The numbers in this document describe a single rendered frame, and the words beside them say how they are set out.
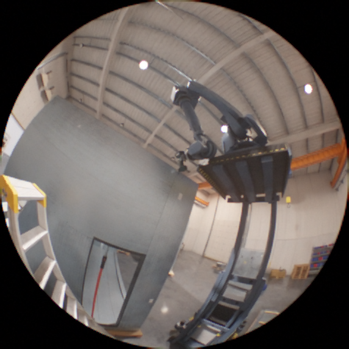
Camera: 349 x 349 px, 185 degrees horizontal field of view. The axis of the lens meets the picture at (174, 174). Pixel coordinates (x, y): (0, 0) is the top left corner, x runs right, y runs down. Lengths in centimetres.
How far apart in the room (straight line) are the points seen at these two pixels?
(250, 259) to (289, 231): 512
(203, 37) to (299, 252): 1314
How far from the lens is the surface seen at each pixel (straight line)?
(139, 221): 115
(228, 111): 144
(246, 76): 574
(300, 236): 1039
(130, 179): 112
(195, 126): 112
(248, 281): 174
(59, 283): 114
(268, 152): 94
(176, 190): 132
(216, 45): 563
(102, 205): 110
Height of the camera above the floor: 256
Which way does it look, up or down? 25 degrees up
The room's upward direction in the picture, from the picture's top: 21 degrees clockwise
